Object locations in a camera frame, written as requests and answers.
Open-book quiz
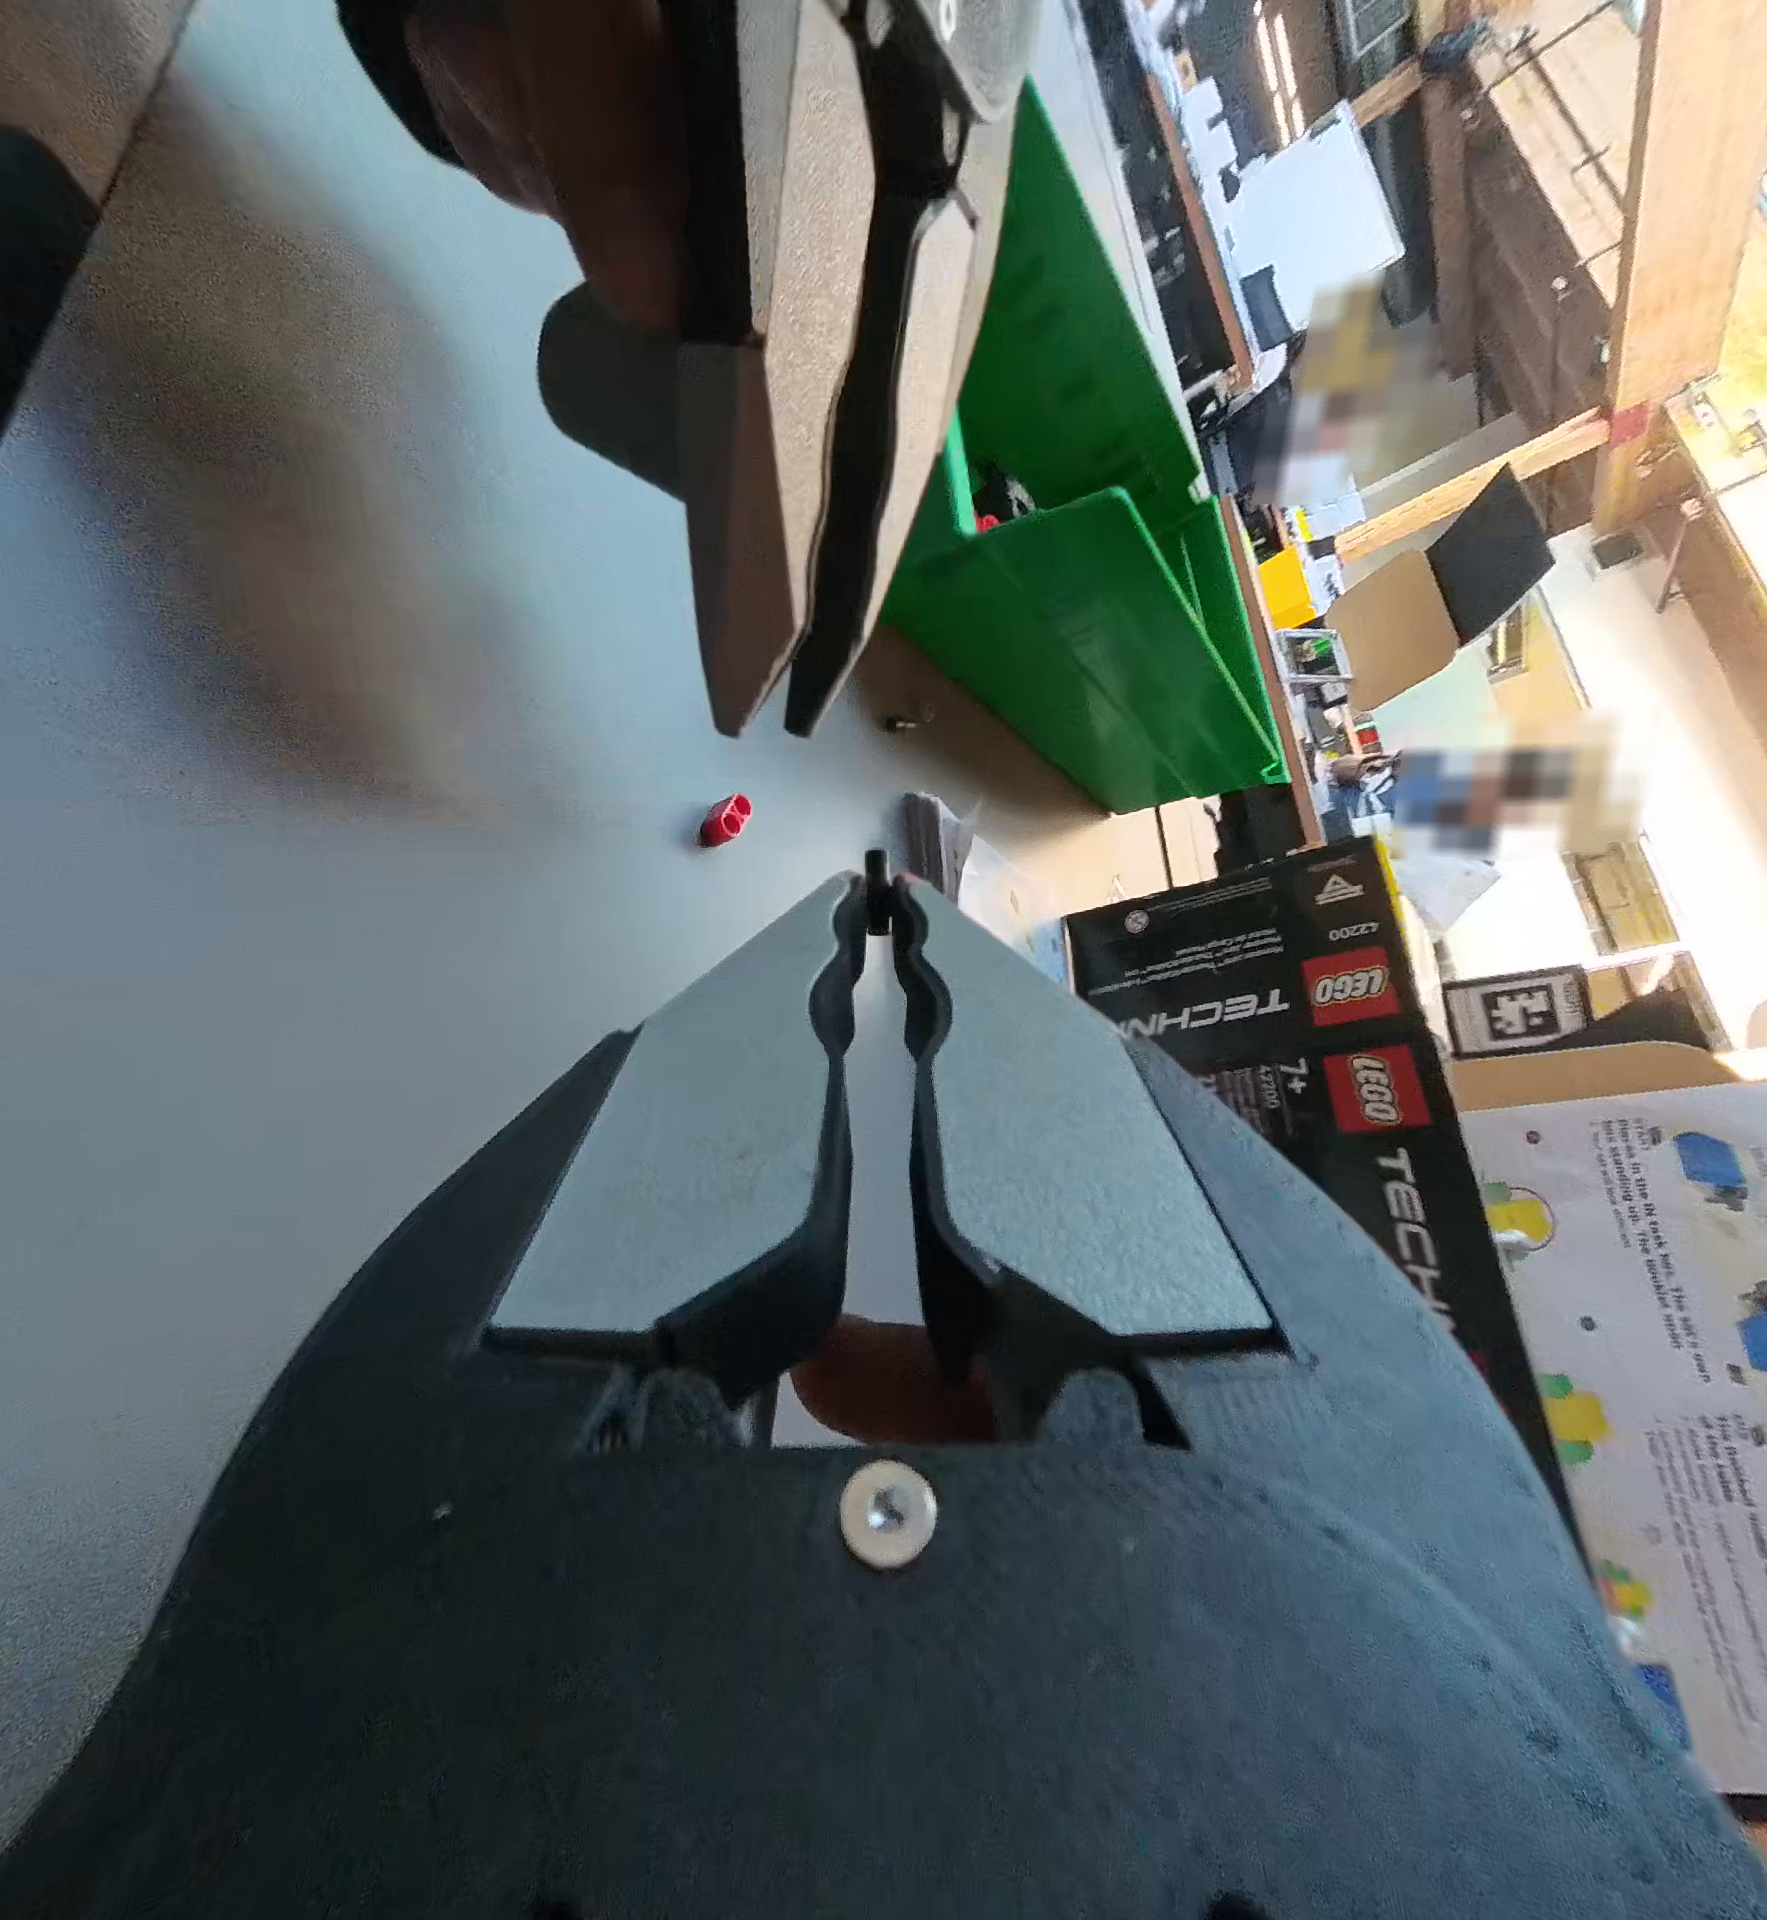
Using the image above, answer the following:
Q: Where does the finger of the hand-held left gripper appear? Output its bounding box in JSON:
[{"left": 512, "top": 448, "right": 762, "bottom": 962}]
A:
[
  {"left": 677, "top": 0, "right": 891, "bottom": 740},
  {"left": 783, "top": 206, "right": 984, "bottom": 740}
]

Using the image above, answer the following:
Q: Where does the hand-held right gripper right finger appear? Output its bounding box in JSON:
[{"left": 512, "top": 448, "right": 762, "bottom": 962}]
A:
[{"left": 891, "top": 876, "right": 1279, "bottom": 1388}]

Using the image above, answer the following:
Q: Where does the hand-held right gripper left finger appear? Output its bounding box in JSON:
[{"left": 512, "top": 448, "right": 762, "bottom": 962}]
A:
[{"left": 485, "top": 869, "right": 863, "bottom": 1403}]

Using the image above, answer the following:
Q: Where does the green plastic bin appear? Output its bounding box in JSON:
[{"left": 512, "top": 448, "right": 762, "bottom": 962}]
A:
[{"left": 881, "top": 82, "right": 1294, "bottom": 814}]

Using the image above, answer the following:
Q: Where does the black lego set box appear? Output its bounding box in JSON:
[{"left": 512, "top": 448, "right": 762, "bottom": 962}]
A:
[{"left": 1066, "top": 837, "right": 1583, "bottom": 1560}]

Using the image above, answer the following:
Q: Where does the lego instruction booklet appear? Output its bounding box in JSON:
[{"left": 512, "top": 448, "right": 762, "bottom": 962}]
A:
[{"left": 901, "top": 788, "right": 1074, "bottom": 992}]

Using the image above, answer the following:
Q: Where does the person's right hand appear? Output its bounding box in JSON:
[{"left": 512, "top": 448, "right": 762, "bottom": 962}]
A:
[{"left": 789, "top": 1317, "right": 998, "bottom": 1444}]

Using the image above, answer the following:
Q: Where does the person's left hand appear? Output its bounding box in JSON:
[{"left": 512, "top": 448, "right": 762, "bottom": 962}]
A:
[{"left": 336, "top": 0, "right": 684, "bottom": 338}]

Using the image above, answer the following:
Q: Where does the white board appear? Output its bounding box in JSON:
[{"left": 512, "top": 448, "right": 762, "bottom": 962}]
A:
[{"left": 1219, "top": 103, "right": 1411, "bottom": 309}]

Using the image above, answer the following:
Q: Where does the black framed paper sign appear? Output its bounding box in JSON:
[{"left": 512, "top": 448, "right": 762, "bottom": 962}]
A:
[{"left": 1441, "top": 965, "right": 1598, "bottom": 1058}]

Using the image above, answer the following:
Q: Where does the black hanging box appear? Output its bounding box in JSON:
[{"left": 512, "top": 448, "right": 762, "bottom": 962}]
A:
[{"left": 1426, "top": 464, "right": 1559, "bottom": 646}]

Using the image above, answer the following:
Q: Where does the wooden ceiling beam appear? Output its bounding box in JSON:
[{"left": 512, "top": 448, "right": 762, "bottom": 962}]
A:
[{"left": 1591, "top": 0, "right": 1767, "bottom": 530}]

